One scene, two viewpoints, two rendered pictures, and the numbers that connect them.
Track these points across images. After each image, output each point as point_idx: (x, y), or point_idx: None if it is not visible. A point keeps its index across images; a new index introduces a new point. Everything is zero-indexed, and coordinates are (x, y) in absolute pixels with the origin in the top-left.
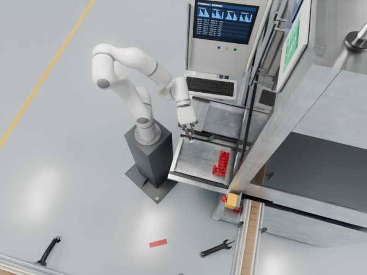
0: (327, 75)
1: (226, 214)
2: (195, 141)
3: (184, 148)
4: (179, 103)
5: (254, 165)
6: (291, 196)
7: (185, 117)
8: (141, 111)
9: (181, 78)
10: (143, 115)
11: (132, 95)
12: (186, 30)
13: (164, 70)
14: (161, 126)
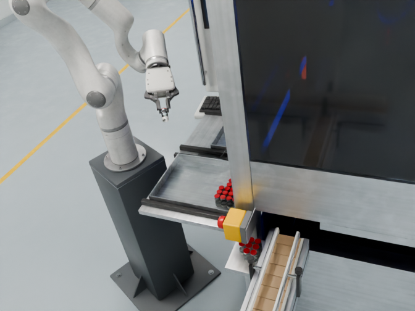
0: None
1: (233, 263)
2: (197, 160)
3: (178, 171)
4: (149, 62)
5: (228, 78)
6: (336, 182)
7: (155, 81)
8: (91, 80)
9: (154, 31)
10: (95, 87)
11: (78, 51)
12: (190, 12)
13: (117, 2)
14: (149, 149)
